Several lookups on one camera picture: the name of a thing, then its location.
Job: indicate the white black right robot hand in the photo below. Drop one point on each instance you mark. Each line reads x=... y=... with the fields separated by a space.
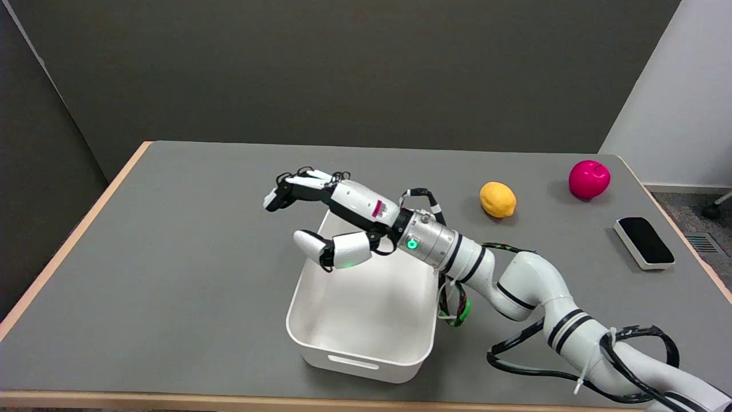
x=357 y=201

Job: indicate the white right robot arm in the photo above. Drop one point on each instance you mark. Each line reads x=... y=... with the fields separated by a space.
x=514 y=283

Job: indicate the yellow lemon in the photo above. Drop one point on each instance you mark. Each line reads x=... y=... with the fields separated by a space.
x=497 y=199

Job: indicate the white plastic bin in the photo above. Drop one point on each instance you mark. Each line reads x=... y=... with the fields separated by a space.
x=366 y=309

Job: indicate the magenta apple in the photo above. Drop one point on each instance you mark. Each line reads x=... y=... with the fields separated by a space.
x=589 y=179

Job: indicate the black white board eraser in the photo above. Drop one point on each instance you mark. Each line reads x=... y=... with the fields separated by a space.
x=644 y=242

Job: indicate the floor vent grille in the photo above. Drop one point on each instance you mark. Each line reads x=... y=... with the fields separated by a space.
x=702 y=244

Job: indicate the office chair wheel base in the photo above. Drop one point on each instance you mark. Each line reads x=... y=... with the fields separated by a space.
x=716 y=208

